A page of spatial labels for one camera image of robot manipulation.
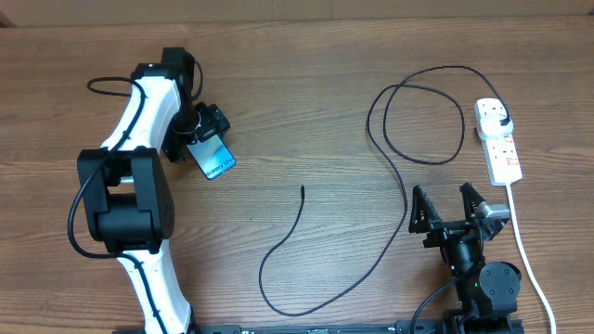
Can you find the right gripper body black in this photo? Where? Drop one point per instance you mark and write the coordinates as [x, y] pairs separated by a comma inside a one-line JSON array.
[[467, 250]]

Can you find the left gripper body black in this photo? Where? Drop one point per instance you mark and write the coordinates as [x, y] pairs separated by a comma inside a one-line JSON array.
[[195, 121]]

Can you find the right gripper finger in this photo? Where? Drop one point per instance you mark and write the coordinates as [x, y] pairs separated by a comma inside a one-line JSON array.
[[424, 217], [471, 200]]

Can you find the smartphone with blue screen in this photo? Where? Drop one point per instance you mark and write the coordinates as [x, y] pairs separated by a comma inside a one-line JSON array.
[[212, 156]]

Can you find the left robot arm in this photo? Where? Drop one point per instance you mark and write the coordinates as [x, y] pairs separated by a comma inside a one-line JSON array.
[[127, 202]]

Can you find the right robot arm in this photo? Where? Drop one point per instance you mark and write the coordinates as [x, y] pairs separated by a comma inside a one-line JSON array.
[[487, 292]]

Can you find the white charger plug adapter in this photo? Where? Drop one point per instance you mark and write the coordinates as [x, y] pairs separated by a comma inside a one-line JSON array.
[[491, 127]]

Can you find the white power strip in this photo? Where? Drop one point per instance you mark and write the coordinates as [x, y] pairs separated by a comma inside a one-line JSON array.
[[500, 155]]

